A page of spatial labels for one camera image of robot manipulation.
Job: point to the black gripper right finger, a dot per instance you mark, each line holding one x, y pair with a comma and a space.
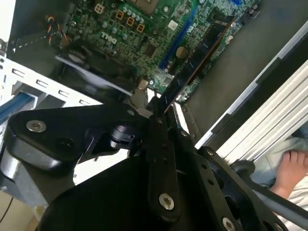
207, 173

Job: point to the RAM stick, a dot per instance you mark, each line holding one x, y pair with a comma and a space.
199, 50

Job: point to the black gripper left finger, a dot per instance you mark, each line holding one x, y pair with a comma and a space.
48, 134

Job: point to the person's bare hand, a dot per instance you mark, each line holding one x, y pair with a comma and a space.
293, 170

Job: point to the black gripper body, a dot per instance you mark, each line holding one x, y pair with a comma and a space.
108, 204

